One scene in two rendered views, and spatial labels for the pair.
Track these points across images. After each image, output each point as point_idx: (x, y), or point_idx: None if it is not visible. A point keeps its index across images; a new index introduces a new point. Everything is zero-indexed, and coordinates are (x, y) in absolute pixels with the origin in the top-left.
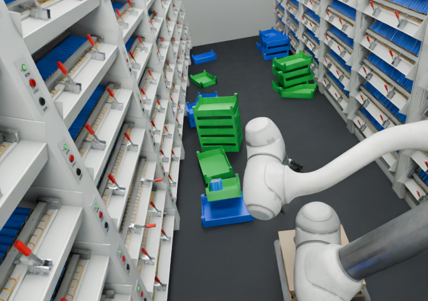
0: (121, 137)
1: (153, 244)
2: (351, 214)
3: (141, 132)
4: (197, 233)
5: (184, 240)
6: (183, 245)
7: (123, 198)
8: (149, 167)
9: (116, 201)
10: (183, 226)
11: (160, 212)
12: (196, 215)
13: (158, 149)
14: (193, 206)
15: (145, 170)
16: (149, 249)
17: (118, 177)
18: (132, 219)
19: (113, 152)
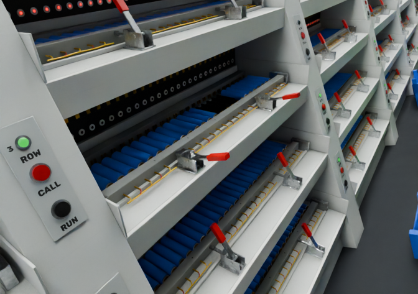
0: (224, 3)
1: (257, 234)
2: None
3: (271, 9)
4: (395, 265)
5: (362, 270)
6: (358, 280)
7: (135, 52)
8: (289, 90)
9: (117, 54)
10: (367, 245)
11: (300, 183)
12: (401, 231)
13: (323, 78)
14: (397, 215)
15: (278, 92)
16: (246, 239)
17: (168, 35)
18: (197, 147)
19: (189, 10)
